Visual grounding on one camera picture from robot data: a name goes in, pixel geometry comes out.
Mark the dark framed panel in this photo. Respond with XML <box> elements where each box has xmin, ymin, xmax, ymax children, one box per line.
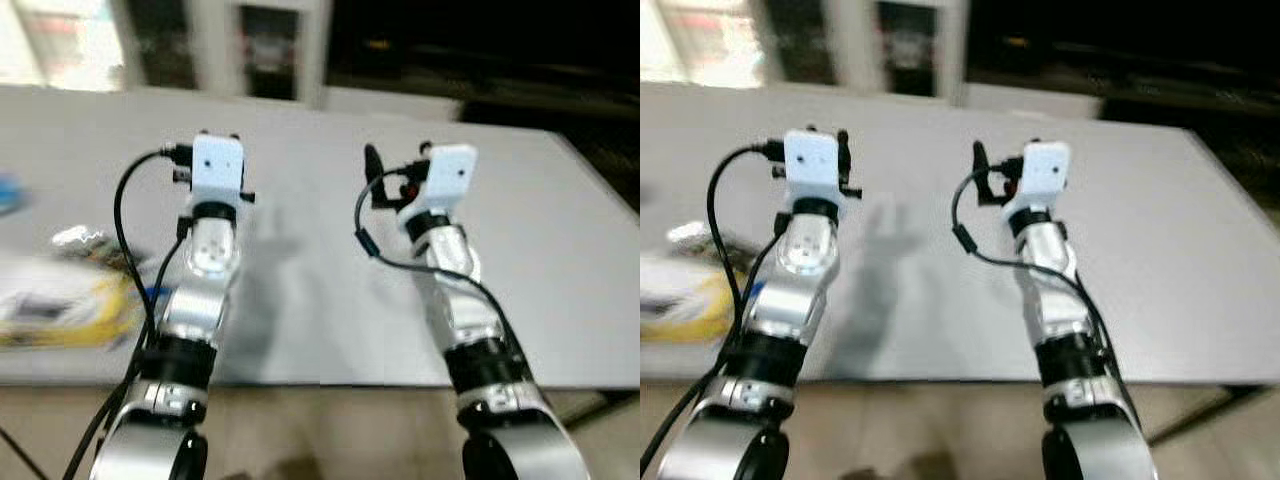
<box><xmin>238</xmin><ymin>5</ymin><xmax>301</xmax><ymax>101</ymax></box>
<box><xmin>875</xmin><ymin>0</ymin><xmax>941</xmax><ymax>98</ymax></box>

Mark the crumpled silver foil wrapper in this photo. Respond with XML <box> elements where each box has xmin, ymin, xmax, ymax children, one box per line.
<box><xmin>665</xmin><ymin>220</ymin><xmax>736</xmax><ymax>263</ymax></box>
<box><xmin>50</xmin><ymin>225</ymin><xmax>126</xmax><ymax>269</ymax></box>

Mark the bright window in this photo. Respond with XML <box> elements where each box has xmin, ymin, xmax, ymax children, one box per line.
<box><xmin>0</xmin><ymin>0</ymin><xmax>126</xmax><ymax>91</ymax></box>
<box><xmin>640</xmin><ymin>0</ymin><xmax>771</xmax><ymax>89</ymax></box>

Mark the yellow white snack packet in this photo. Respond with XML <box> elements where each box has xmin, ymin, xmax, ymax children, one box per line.
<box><xmin>0</xmin><ymin>255</ymin><xmax>141</xmax><ymax>351</ymax></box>
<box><xmin>640</xmin><ymin>255</ymin><xmax>746</xmax><ymax>346</ymax></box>

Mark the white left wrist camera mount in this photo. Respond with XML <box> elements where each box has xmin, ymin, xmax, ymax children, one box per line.
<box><xmin>783</xmin><ymin>128</ymin><xmax>847</xmax><ymax>219</ymax></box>
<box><xmin>190</xmin><ymin>133</ymin><xmax>247</xmax><ymax>206</ymax></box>

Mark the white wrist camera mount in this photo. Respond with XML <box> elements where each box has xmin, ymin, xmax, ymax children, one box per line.
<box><xmin>400</xmin><ymin>144</ymin><xmax>479</xmax><ymax>229</ymax></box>
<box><xmin>1003</xmin><ymin>140</ymin><xmax>1073</xmax><ymax>223</ymax></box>
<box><xmin>783</xmin><ymin>128</ymin><xmax>847</xmax><ymax>219</ymax></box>
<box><xmin>190</xmin><ymin>133</ymin><xmax>247</xmax><ymax>206</ymax></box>

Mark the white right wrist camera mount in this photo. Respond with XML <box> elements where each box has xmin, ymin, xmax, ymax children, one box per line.
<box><xmin>400</xmin><ymin>144</ymin><xmax>479</xmax><ymax>229</ymax></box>
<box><xmin>1003</xmin><ymin>140</ymin><xmax>1073</xmax><ymax>223</ymax></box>

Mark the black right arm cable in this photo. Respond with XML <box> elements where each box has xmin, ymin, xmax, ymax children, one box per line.
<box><xmin>950</xmin><ymin>160</ymin><xmax>1141</xmax><ymax>421</ymax></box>
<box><xmin>353</xmin><ymin>165</ymin><xmax>541</xmax><ymax>401</ymax></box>

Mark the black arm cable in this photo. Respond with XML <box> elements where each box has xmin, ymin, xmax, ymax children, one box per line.
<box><xmin>950</xmin><ymin>160</ymin><xmax>1141</xmax><ymax>421</ymax></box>
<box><xmin>62</xmin><ymin>143</ymin><xmax>193</xmax><ymax>480</ymax></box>
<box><xmin>353</xmin><ymin>165</ymin><xmax>541</xmax><ymax>401</ymax></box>
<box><xmin>640</xmin><ymin>140</ymin><xmax>791</xmax><ymax>477</ymax></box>

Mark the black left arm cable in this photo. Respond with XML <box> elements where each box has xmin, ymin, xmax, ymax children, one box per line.
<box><xmin>640</xmin><ymin>140</ymin><xmax>791</xmax><ymax>477</ymax></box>
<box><xmin>62</xmin><ymin>143</ymin><xmax>193</xmax><ymax>480</ymax></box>

